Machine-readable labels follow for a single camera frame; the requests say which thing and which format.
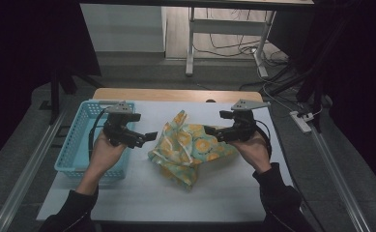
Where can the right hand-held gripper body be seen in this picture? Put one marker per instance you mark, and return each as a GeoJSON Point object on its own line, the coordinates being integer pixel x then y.
{"type": "Point", "coordinates": [243, 124]}

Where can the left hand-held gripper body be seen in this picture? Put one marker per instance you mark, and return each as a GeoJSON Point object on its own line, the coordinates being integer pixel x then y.
{"type": "Point", "coordinates": [119, 125]}

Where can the citrus print fabric bag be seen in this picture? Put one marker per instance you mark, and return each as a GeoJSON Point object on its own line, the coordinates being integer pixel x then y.
{"type": "Point", "coordinates": [188, 145]}

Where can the light blue perforated plastic basket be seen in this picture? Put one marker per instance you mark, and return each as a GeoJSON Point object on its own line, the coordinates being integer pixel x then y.
{"type": "Point", "coordinates": [79, 145]}

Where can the person's right hand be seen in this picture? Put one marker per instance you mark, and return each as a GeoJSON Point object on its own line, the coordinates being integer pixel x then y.
{"type": "Point", "coordinates": [253, 153]}

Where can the person's left hand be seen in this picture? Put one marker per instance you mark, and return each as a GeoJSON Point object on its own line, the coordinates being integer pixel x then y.
{"type": "Point", "coordinates": [105, 154]}

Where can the white power strip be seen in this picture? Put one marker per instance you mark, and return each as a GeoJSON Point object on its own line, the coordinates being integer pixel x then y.
{"type": "Point", "coordinates": [300, 121]}

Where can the black metal stand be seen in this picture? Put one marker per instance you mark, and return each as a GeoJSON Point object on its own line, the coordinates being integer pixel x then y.
{"type": "Point", "coordinates": [55, 93]}

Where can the black tripod stand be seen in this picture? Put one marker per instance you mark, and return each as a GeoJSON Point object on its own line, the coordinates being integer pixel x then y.
{"type": "Point", "coordinates": [311, 80]}

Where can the white metal desk frame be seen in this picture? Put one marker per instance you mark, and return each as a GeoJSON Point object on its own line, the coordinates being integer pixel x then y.
{"type": "Point", "coordinates": [222, 27]}

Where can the aluminium floor rail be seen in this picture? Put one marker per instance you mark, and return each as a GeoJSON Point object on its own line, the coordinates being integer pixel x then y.
{"type": "Point", "coordinates": [340, 180]}
{"type": "Point", "coordinates": [27, 170]}

